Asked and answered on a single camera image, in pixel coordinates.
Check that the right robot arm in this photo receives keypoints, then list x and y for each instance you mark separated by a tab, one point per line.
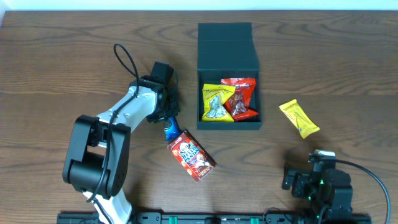
329	194

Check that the red Hello Panda box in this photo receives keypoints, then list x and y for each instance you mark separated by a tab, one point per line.
191	156

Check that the yellow wrapped snack bar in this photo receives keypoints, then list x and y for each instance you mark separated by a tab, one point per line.
298	118

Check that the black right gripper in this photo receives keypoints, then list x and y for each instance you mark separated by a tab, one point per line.
298	182

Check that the blue Oreo cookie pack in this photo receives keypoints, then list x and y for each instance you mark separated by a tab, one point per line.
171	129

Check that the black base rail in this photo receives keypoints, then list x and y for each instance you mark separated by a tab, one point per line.
158	218

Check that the red jerky snack bag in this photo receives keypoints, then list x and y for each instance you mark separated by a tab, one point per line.
238	105

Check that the dark green open box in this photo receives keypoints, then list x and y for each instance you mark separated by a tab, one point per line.
227	50

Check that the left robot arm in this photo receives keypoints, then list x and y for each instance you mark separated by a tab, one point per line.
98	152

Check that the yellow seed snack bag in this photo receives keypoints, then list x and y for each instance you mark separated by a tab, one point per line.
214	98

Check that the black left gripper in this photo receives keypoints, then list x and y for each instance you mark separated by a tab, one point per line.
170	109

